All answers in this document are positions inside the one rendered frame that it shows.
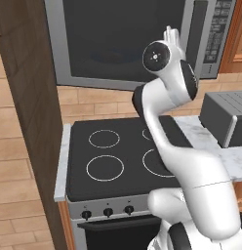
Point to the dark wooden side panel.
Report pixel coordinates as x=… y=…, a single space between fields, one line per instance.
x=28 y=81

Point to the black oven knob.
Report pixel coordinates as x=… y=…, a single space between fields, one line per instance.
x=129 y=209
x=108 y=212
x=86 y=215

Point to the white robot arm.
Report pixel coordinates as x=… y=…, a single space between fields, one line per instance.
x=204 y=192

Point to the dark grey toaster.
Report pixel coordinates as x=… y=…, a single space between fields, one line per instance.
x=220 y=114

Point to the wooden wall cupboard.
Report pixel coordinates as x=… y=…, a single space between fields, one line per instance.
x=235 y=35

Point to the black hob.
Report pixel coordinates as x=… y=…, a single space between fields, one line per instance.
x=126 y=153

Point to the dark glass microwave door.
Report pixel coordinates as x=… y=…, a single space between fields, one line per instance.
x=113 y=39

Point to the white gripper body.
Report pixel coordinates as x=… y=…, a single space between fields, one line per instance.
x=171 y=35

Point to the wooden base cupboard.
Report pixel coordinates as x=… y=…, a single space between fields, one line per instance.
x=240 y=195

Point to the silver microwave oven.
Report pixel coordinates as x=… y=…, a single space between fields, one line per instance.
x=220 y=32

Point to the black oven door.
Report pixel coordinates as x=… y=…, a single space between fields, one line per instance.
x=123 y=239

